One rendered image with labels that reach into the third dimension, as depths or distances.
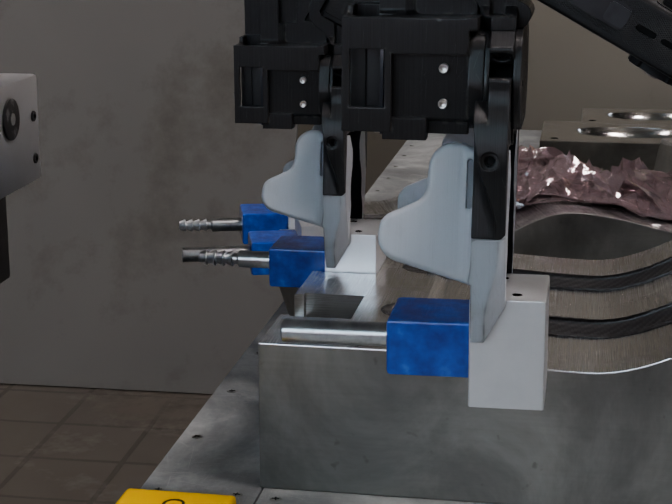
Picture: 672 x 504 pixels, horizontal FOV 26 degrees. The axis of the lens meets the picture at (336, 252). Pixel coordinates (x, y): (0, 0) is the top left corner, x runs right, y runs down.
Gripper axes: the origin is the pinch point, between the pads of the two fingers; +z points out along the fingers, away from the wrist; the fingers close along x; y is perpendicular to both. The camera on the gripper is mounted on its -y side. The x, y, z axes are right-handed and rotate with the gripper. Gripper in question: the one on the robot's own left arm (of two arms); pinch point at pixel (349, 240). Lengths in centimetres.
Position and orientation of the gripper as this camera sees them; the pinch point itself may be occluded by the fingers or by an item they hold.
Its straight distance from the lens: 101.5
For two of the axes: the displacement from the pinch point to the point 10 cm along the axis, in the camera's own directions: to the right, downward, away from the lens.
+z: 0.0, 9.7, 2.4
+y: -9.9, -0.4, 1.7
